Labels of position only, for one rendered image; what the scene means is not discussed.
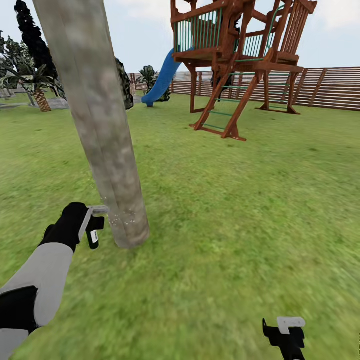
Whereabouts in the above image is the pesticide atomizer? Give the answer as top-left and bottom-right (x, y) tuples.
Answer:
(86, 229), (100, 250)

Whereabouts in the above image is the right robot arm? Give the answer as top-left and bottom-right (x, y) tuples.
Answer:
(262, 316), (306, 360)

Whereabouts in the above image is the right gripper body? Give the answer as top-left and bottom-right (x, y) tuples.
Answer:
(267, 326), (305, 352)

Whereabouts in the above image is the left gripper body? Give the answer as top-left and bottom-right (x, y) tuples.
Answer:
(85, 216), (105, 231)

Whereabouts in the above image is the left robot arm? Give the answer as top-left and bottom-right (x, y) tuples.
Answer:
(0, 203), (110, 360)

